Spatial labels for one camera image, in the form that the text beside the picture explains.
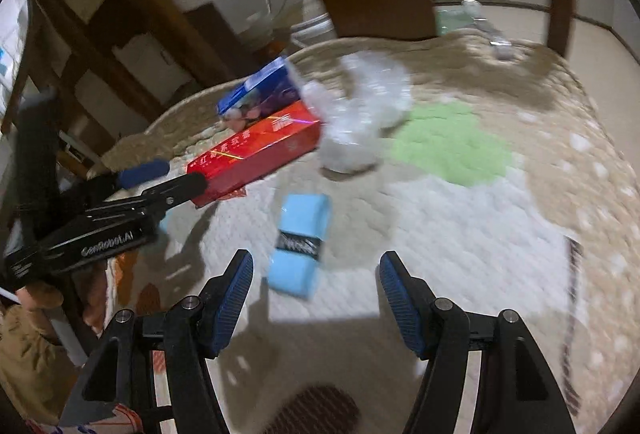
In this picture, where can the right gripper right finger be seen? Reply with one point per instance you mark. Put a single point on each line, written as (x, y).
(517, 392)

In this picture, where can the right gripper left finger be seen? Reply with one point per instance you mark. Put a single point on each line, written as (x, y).
(155, 365)

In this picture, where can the light blue sponge pack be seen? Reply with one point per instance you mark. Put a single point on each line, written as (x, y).
(295, 260)

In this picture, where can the long red carton box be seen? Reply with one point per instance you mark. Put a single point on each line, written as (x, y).
(251, 154)

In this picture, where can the clear plastic bag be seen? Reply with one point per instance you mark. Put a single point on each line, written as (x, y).
(353, 125)

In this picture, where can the person left hand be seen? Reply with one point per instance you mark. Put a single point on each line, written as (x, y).
(39, 297)

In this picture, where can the quilted heart pattern table cover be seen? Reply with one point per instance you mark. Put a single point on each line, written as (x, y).
(501, 190)

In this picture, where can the blue carton box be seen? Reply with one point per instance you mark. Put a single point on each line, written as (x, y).
(272, 88)

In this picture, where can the clear plastic bottle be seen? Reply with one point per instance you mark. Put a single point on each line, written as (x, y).
(501, 45)

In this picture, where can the green glass bowl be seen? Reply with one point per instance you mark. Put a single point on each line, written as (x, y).
(452, 18)

